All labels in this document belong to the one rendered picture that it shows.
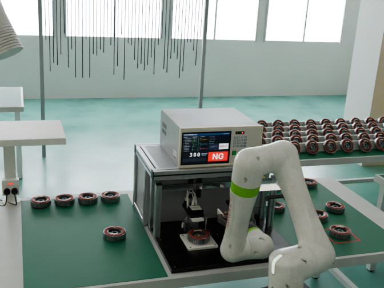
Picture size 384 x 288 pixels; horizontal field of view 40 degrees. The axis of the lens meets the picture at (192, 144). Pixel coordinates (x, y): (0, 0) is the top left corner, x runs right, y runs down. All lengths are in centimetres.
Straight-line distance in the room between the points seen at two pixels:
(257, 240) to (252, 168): 41
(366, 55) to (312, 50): 369
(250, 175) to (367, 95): 453
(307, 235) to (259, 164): 33
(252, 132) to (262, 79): 704
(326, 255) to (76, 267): 110
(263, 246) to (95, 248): 83
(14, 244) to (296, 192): 138
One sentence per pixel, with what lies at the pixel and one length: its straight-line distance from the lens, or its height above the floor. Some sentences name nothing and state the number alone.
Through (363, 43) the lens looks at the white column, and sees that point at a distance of 654.
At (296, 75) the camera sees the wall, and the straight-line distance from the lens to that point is 1002.
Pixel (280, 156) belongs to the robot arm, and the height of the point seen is 138.
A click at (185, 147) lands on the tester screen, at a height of 122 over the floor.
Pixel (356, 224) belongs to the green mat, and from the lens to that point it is 315.
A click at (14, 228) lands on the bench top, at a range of 288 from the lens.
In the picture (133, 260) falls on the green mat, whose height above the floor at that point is 75.
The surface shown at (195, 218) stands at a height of 88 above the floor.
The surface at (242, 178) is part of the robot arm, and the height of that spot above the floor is 131.
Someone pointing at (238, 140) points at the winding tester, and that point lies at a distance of 269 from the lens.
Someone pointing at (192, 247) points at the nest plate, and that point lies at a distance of 261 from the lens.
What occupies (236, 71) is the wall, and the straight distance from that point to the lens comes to 949.
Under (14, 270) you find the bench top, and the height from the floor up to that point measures 75.
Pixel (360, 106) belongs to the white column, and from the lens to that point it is 655.
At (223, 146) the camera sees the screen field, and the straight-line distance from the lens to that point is 266.
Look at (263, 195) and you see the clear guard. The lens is 256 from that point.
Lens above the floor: 203
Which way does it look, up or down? 18 degrees down
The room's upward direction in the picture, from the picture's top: 3 degrees clockwise
